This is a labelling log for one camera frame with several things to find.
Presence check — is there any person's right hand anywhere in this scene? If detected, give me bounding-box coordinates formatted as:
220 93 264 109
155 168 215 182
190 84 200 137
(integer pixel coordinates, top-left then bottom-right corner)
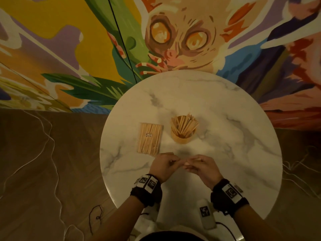
183 155 224 190

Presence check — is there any person's left hand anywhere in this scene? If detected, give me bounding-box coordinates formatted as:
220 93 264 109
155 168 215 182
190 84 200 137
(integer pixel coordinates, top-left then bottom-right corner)
149 152 182 184

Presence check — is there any person's left forearm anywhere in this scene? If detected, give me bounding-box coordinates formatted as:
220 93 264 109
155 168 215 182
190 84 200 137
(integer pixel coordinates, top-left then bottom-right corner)
93 195 151 241

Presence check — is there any person's right forearm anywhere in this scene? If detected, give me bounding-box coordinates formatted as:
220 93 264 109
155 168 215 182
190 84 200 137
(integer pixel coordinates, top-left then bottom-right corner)
233 205 285 241

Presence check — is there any round wooden cup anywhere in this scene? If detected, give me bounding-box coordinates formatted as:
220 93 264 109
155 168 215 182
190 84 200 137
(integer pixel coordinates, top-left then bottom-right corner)
171 128 196 144

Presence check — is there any clear packet of wooden sticks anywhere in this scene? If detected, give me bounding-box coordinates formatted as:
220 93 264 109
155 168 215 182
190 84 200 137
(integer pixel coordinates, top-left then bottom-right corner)
137 123 164 156

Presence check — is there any bunch of wooden sticks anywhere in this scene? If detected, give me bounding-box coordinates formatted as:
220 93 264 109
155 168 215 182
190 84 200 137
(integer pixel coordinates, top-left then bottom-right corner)
171 113 199 139

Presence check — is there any black left wristband with markers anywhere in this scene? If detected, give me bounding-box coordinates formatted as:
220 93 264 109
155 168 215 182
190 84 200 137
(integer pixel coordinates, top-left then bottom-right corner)
130 174 163 208

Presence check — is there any black wristband with markers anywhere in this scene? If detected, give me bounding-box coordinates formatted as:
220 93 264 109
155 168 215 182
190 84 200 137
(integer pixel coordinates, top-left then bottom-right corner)
130 174 163 208
210 179 250 218

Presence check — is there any black right wristband with markers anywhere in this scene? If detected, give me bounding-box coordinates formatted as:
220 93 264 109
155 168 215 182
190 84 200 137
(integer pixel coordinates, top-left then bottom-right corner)
210 179 250 218

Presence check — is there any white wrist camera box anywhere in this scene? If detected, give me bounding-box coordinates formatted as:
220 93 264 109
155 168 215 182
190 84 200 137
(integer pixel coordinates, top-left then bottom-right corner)
137 203 161 234
196 199 217 230

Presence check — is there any black cable on floor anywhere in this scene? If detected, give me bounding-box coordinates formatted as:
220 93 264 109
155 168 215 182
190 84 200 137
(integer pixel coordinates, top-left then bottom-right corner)
88 205 104 235

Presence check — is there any white cable on floor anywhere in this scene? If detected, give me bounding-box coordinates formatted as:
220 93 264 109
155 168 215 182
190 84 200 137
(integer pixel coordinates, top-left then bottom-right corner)
282 145 321 200
0 110 84 241

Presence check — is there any black cable on wall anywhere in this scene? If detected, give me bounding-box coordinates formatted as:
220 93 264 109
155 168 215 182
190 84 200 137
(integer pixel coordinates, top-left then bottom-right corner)
107 0 138 84

